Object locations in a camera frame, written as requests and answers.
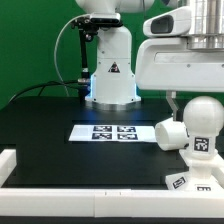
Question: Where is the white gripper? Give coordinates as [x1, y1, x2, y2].
[135, 38, 224, 121]

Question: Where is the white light bulb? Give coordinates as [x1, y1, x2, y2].
[183, 96, 224, 160]

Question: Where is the white lamp shade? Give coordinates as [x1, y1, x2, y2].
[155, 118, 189, 151]

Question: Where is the white lamp base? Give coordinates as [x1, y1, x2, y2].
[165, 149, 224, 192]

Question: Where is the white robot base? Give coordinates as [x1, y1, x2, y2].
[75, 0, 155, 110]

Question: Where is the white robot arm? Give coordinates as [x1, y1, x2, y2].
[135, 0, 224, 120]

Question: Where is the white marker sheet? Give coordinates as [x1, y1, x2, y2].
[69, 125, 156, 142]

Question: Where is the grey cable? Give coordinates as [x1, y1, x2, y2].
[53, 14, 90, 98]

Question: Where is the black cable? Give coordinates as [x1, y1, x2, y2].
[8, 79, 88, 103]

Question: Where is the white table border frame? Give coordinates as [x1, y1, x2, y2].
[0, 149, 224, 218]

